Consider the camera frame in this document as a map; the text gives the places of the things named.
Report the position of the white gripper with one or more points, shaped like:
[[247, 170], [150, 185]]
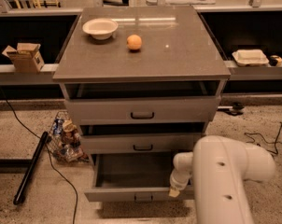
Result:
[[177, 181]]

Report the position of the grey bottom drawer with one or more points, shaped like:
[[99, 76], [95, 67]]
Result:
[[134, 177]]

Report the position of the grey drawer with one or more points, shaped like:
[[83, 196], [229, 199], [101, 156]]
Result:
[[134, 177], [135, 111], [129, 143]]

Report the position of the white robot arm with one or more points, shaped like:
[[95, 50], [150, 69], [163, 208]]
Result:
[[217, 168]]

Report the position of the grey middle drawer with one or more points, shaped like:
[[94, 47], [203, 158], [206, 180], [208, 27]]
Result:
[[129, 143]]

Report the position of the grey top drawer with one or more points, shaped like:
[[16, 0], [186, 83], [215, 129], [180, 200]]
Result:
[[135, 111]]

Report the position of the grey drawer cabinet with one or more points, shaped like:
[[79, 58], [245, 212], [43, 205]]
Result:
[[177, 59]]

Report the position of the black tube on floor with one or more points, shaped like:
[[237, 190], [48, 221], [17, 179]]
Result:
[[21, 192]]

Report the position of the white foam food container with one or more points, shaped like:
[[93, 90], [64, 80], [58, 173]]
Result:
[[250, 57]]

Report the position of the orange fruit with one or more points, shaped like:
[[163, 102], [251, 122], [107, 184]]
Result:
[[134, 42]]

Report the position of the black yellow tape roll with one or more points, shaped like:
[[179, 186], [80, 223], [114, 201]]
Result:
[[275, 60]]

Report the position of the white bowl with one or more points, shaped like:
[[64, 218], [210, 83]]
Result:
[[100, 29]]

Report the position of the brown cardboard box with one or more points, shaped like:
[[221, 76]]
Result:
[[26, 57]]

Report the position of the wire basket with items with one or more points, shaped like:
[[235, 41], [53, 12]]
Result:
[[64, 140]]

